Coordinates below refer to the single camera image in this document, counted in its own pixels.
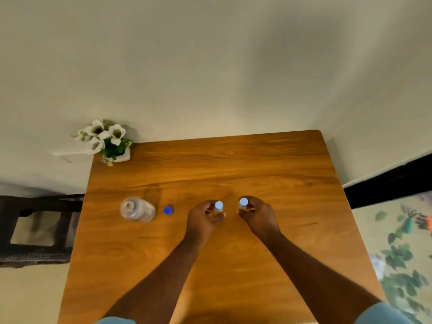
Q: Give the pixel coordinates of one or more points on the small light-blue capped bottle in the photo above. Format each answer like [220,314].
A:
[243,203]
[218,206]

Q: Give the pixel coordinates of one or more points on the white flowers in white pot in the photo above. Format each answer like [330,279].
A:
[106,141]

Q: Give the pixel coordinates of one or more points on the black bed frame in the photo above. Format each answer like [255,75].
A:
[388,182]

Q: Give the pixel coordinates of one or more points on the person's light-blue left sleeve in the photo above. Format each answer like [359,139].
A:
[114,321]

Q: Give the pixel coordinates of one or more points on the person's right forearm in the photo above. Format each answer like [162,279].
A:
[314,280]

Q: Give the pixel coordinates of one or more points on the person's light-blue right sleeve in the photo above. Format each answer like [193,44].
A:
[384,315]

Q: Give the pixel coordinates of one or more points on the person's left hand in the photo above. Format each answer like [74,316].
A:
[199,222]

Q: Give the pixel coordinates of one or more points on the blue bottle cap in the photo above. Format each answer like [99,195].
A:
[168,210]

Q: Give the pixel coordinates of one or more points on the person's right hand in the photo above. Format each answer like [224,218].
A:
[260,216]

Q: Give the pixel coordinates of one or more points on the person's left forearm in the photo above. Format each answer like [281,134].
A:
[158,283]

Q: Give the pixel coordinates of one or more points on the clear plastic water bottle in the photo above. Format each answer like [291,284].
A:
[137,209]

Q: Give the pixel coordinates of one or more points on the person's light-blue sleeve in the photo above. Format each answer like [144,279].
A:
[384,315]
[114,321]

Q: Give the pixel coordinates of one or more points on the person's right fingers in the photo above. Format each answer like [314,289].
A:
[245,212]

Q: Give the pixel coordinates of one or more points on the floral patterned bedsheet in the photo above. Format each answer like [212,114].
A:
[398,256]

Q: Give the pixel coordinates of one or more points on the dark wicker stool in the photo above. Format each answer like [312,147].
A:
[35,229]

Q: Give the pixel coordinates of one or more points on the person's left fingers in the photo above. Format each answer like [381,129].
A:
[212,214]

